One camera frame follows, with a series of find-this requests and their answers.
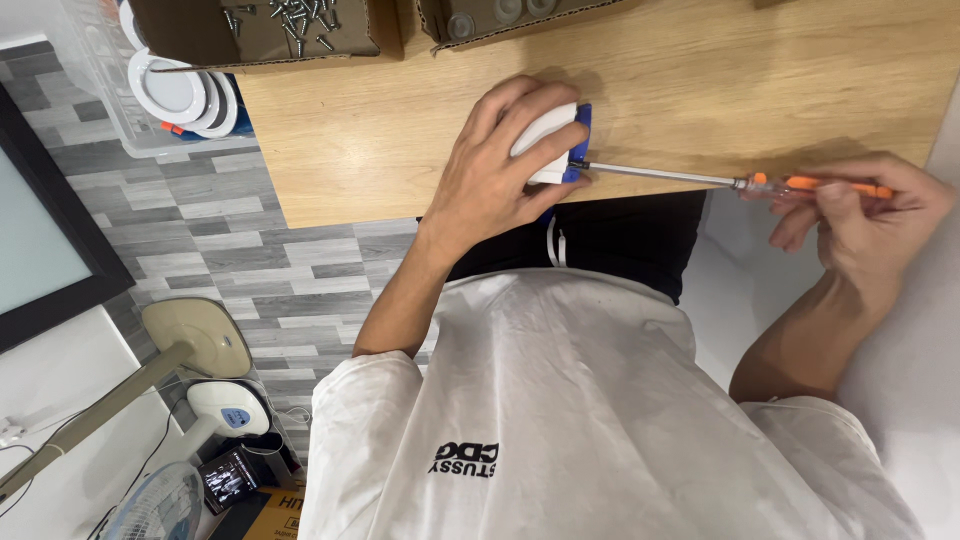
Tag pile of silver screws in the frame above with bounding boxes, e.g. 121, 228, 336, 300
221, 0, 343, 58

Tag white electric fan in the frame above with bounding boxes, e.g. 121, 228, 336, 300
96, 380, 272, 540

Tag white plug with cable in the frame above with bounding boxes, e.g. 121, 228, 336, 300
0, 417, 39, 519

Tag cardboard box of screws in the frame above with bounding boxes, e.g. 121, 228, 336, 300
129, 0, 407, 75

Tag beige pedestal stand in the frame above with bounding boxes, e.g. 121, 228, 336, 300
0, 297, 255, 504

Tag white and blue lamp fitting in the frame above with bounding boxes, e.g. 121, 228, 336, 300
510, 101, 594, 226

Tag black phone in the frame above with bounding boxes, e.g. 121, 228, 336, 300
196, 447, 261, 516

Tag orange handled screwdriver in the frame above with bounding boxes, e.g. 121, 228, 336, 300
570, 159, 895, 202

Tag black framed panel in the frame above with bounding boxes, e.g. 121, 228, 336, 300
0, 82, 137, 355

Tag black shorts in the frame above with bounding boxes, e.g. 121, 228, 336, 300
416, 190, 708, 306

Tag white t-shirt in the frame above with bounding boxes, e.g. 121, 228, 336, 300
298, 267, 928, 540

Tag stack of white round downlights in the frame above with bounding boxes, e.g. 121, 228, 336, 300
118, 0, 240, 141

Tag clear plastic storage bin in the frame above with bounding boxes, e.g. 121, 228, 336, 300
45, 0, 258, 159

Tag white drawstring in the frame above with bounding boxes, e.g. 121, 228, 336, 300
545, 216, 568, 270

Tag person's right hand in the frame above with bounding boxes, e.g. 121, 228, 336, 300
738, 152, 957, 309

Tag brown printed cardboard carton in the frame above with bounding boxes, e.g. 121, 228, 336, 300
206, 483, 309, 540

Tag cardboard box of caps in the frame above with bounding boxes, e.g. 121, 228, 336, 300
416, 0, 625, 56

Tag person's left hand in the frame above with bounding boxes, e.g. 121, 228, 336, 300
416, 75, 594, 262

